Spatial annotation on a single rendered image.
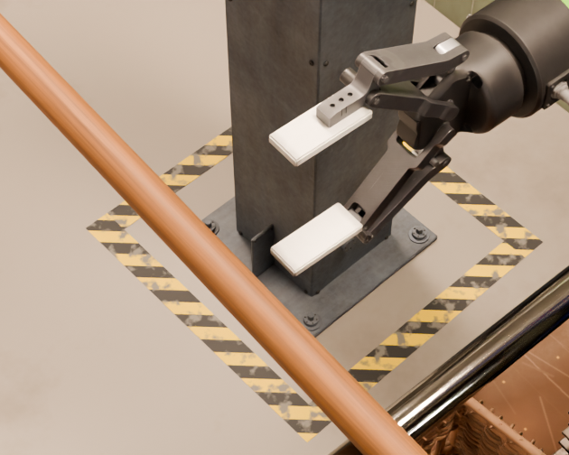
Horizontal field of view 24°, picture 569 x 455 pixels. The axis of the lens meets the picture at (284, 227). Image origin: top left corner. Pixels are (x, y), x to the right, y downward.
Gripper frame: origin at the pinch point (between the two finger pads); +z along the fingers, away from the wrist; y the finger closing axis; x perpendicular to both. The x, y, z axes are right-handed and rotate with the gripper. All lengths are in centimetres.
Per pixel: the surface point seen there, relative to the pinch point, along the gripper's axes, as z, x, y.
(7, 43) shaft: 8.2, 25.2, -1.5
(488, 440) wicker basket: -19, -9, 48
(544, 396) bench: -34, -6, 61
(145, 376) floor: -14, 55, 119
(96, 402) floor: -5, 56, 119
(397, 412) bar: 5.1, -17.0, 1.3
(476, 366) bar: -1.4, -17.7, 1.4
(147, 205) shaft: 8.9, 5.6, -1.4
